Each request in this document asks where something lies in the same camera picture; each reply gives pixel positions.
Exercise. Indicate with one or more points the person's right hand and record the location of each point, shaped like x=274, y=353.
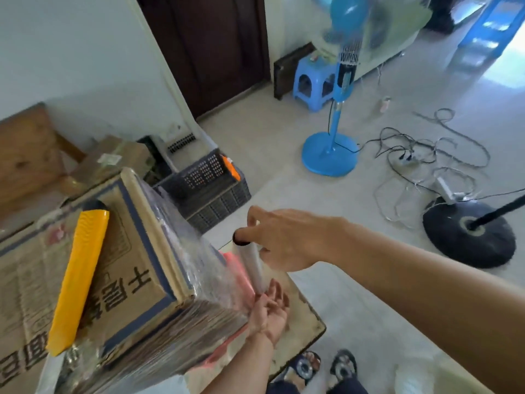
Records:
x=299, y=242

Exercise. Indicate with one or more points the person's left hand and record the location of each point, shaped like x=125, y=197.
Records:
x=266, y=315

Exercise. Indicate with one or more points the stretch film roll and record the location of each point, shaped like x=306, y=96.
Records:
x=252, y=262

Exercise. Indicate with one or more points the blue printed cardboard box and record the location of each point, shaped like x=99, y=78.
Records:
x=135, y=258

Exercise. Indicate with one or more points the person's right forearm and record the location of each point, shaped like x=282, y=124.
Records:
x=430, y=291

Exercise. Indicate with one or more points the person's left forearm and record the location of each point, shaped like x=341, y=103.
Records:
x=238, y=369

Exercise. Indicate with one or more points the person's left foot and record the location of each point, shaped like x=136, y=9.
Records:
x=305, y=367

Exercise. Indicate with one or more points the person's foot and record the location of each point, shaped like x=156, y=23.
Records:
x=305, y=367
x=343, y=365

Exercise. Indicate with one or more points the person's right foot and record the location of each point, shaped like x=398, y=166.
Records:
x=343, y=365

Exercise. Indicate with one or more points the taped brown carton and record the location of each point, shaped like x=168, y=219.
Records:
x=110, y=160

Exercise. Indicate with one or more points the worn white square table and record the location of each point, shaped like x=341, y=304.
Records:
x=299, y=324

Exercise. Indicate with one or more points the pink plastic stool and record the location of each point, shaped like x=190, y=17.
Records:
x=242, y=274

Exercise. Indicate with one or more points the blue standing fan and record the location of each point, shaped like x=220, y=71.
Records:
x=328, y=155

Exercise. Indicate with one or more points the black plastic crate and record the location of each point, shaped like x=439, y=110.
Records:
x=213, y=201

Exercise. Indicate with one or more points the orange plastic tool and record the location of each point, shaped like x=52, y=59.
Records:
x=231, y=168

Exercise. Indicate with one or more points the dark blue shorts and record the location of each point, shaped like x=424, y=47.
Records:
x=344, y=387

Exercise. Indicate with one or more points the white power strip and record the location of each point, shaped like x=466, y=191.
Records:
x=409, y=160

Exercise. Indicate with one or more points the small white floor item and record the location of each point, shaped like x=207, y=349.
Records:
x=385, y=104

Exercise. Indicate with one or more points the black fan base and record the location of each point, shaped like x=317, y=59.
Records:
x=463, y=237

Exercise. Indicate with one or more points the blue plastic stool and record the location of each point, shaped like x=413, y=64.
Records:
x=313, y=73

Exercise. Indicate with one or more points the dark leaning board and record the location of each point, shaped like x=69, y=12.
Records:
x=291, y=69

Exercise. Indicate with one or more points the yellow utility knife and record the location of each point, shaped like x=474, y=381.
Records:
x=78, y=279

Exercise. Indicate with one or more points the dark brown door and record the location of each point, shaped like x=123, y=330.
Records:
x=213, y=49

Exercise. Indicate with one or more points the brown wooden table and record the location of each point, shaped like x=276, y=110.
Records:
x=28, y=155

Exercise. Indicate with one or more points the blue step stool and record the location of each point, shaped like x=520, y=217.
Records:
x=492, y=24

